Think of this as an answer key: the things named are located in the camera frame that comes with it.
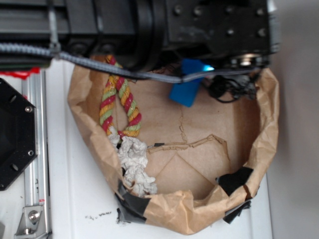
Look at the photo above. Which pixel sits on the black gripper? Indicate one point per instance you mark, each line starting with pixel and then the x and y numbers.
pixel 222 33

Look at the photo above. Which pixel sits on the blue rectangular block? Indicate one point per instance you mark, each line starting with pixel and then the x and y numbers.
pixel 185 93

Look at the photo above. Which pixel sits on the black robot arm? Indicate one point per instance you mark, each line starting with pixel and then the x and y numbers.
pixel 142 34

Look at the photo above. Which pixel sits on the brown paper bag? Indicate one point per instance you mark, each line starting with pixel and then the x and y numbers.
pixel 179 210

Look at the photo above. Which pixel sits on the white tray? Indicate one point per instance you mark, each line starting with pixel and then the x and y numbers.
pixel 83 205

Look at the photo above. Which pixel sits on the multicoloured twisted rope toy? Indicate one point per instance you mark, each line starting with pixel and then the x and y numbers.
pixel 118 86

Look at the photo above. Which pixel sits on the aluminium extrusion rail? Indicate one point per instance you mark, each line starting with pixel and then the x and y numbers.
pixel 36 175

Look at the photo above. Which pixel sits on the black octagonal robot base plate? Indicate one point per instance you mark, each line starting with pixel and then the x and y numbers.
pixel 17 134

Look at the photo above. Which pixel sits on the metal corner bracket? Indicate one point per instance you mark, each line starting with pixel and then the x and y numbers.
pixel 32 224

